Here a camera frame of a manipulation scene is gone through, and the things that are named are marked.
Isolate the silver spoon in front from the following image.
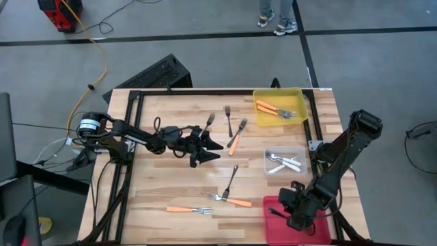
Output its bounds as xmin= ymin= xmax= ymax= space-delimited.
xmin=166 ymin=206 xmax=215 ymax=215

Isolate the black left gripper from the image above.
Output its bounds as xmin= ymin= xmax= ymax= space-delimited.
xmin=182 ymin=125 xmax=225 ymax=169

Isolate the clear plastic bin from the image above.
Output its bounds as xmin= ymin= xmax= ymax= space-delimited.
xmin=262 ymin=146 xmax=308 ymax=176

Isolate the black desk surface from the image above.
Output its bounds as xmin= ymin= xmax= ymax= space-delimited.
xmin=0 ymin=174 xmax=42 ymax=246

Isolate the red and black tool case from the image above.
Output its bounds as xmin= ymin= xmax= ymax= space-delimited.
xmin=36 ymin=0 xmax=84 ymax=33

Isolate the yellow floor object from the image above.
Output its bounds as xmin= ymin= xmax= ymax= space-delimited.
xmin=38 ymin=217 xmax=53 ymax=236

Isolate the black metal table frame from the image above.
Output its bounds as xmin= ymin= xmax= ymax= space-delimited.
xmin=89 ymin=87 xmax=368 ymax=245

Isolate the black floor beam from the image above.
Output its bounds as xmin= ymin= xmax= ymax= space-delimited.
xmin=16 ymin=159 xmax=91 ymax=196

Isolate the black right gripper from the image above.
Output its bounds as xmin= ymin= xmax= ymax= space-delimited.
xmin=279 ymin=180 xmax=310 ymax=232

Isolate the grey desk panel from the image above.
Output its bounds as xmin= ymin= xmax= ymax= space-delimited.
xmin=0 ymin=92 xmax=18 ymax=184

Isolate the red plastic bin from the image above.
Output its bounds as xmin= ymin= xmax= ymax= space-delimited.
xmin=262 ymin=195 xmax=333 ymax=246

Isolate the person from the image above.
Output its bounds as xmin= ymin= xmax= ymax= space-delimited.
xmin=256 ymin=0 xmax=298 ymax=37

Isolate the orange-handled dark-headed fork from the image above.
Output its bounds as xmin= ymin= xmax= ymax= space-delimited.
xmin=227 ymin=118 xmax=249 ymax=157

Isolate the yellow power cable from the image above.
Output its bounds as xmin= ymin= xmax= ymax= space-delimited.
xmin=60 ymin=0 xmax=109 ymax=121

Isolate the black computer mouse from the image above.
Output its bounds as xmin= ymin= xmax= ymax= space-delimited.
xmin=2 ymin=215 xmax=28 ymax=246

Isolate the yellow plastic bin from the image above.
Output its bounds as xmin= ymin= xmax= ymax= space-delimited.
xmin=252 ymin=87 xmax=310 ymax=127

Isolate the black floor cable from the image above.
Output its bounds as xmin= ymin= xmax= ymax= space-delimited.
xmin=404 ymin=121 xmax=437 ymax=165
xmin=74 ymin=0 xmax=163 ymax=35

